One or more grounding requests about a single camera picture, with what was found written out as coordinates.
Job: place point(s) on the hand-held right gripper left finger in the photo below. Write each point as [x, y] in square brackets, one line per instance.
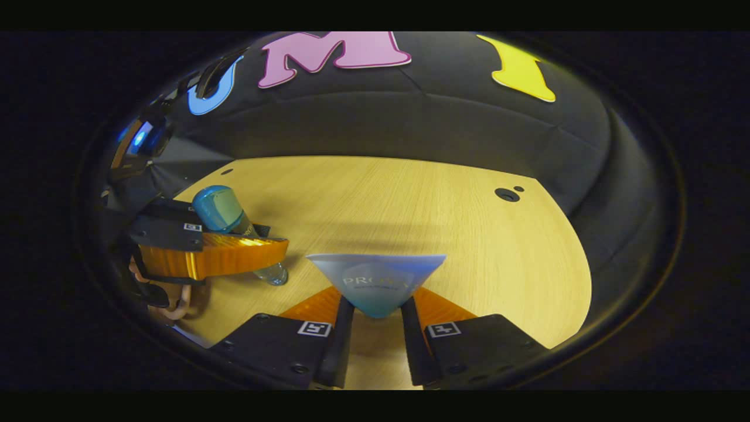
[340, 346]

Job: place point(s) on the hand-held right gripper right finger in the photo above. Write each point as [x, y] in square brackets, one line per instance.
[415, 346]

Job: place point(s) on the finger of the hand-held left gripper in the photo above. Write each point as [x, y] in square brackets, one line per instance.
[170, 210]
[222, 255]

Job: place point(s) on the teal capped clear bottle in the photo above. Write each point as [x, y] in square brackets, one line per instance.
[217, 208]

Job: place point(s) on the blue translucent cream tube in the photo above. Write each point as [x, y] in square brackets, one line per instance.
[375, 281]

